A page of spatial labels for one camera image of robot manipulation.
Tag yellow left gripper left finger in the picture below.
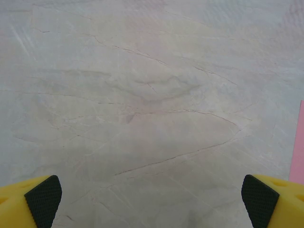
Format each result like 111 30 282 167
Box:
0 175 63 228

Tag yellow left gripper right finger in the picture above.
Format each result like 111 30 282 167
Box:
241 174 304 228

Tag pink paper sheet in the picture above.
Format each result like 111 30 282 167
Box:
289 100 304 185

